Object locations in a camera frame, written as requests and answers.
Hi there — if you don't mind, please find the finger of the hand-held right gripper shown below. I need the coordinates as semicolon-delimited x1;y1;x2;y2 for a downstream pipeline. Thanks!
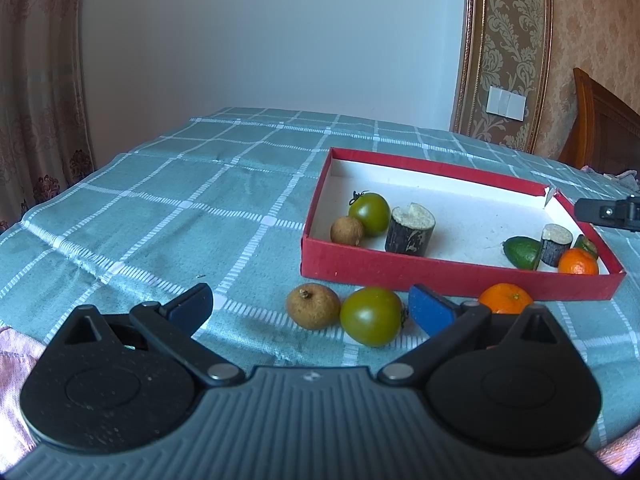
574;196;640;233

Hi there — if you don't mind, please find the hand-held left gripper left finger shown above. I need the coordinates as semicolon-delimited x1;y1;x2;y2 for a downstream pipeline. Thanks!
65;282;246;387

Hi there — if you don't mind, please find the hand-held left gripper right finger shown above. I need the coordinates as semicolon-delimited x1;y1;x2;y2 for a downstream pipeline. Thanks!
377;284;576;387

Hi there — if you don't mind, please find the red cardboard box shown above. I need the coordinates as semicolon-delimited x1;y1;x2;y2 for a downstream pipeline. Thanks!
300;147;627;302

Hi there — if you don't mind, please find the small green red fruit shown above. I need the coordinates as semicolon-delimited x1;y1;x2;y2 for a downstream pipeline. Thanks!
574;234;599;261

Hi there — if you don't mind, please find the green tomato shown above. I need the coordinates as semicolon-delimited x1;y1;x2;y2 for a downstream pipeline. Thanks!
340;286;410;347
348;191;391;237

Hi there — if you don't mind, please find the orange tangerine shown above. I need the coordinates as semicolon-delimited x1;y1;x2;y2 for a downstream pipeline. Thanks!
478;282;535;315
557;247;599;276

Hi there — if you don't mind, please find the small sugarcane piece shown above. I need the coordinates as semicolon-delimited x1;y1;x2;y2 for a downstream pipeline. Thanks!
540;223;574;268

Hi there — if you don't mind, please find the large sugarcane piece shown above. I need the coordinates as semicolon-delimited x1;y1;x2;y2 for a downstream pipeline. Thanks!
384;202;436;257

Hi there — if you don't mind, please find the brown longan fruit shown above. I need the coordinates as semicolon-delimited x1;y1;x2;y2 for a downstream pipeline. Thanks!
330;216;365;247
286;283;342;331

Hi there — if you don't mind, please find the wooden bed headboard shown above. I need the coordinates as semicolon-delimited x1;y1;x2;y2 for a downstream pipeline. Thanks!
557;67;640;176

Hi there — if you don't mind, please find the green checked tablecloth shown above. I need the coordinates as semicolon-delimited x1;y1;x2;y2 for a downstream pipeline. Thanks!
0;106;640;461

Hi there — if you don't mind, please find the pink cloth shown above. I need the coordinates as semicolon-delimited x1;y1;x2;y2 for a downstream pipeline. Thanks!
0;325;47;467
595;422;640;476

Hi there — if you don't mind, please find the patterned curtain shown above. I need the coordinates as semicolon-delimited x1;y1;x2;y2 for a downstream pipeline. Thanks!
0;0;96;233

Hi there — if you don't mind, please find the white wall switch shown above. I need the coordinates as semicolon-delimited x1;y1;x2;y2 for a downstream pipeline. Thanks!
486;86;527;122

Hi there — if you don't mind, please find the gold framed patterned wall panel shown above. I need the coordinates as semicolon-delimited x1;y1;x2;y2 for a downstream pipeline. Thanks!
449;0;553;153

